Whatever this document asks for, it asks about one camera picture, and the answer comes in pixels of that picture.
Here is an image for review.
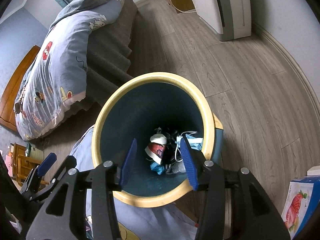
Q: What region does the blue surgical face mask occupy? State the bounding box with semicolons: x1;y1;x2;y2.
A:
174;131;203;163

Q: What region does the red floral paper cup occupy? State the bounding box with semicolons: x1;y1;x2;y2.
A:
145;133;167;164

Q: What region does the black plastic trash bag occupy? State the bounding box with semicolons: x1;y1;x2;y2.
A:
161;128;182;170

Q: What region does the yellow rimmed teal trash bin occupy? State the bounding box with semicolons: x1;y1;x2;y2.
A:
92;72;223;207

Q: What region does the wooden stool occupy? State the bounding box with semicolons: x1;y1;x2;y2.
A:
9;143;44;186

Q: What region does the wooden bed headboard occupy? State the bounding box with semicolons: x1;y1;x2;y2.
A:
0;45;40;132

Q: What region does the blue cartoon bed duvet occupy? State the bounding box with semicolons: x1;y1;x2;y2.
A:
14;0;125;141

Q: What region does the dark grey bed skirt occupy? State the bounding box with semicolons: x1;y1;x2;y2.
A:
63;0;138;121

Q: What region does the strawberry picture box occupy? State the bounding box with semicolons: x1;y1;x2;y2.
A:
281;176;319;239

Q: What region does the white air purifier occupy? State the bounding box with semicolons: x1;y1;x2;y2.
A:
192;0;252;42

